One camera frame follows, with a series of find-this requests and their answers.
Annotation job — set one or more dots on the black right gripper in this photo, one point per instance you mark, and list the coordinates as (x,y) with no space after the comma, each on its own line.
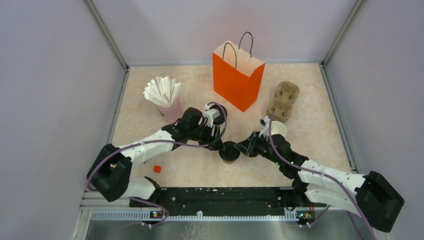
(247,147)

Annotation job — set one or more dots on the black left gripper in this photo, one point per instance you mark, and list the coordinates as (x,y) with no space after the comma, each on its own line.
(216,144)

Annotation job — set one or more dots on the black coffee cup lid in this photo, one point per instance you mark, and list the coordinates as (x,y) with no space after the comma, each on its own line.
(230,152)

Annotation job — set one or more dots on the brown paper coffee cup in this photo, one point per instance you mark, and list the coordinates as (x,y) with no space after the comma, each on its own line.
(229,162)

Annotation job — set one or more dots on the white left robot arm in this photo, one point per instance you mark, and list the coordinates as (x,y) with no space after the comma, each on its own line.
(111,172)

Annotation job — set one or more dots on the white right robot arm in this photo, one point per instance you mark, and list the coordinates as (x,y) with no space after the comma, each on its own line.
(367,195)

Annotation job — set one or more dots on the black lid stack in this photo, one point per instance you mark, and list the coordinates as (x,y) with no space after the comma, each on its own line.
(218,118)

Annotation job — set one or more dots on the brown paper cup stack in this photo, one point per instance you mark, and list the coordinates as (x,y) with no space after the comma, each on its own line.
(274,128)

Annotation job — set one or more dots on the pink straw holder cup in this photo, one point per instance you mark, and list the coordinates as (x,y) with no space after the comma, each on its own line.
(172,113)

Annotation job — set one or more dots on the small red cube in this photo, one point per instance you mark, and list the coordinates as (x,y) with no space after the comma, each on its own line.
(157,169)

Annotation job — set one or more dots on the cardboard cup carrier stack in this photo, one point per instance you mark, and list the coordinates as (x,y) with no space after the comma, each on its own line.
(281,105)

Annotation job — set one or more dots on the orange paper bag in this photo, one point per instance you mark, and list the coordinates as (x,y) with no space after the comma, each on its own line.
(237,74)

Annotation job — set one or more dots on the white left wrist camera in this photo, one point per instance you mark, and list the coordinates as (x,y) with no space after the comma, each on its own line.
(212,111)

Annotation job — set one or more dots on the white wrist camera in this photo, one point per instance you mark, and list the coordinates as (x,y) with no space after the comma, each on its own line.
(212,111)
(264,123)

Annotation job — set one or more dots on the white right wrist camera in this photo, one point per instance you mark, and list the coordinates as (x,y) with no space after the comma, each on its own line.
(264,123)

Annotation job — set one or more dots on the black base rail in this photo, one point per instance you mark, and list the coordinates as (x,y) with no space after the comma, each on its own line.
(230,201)

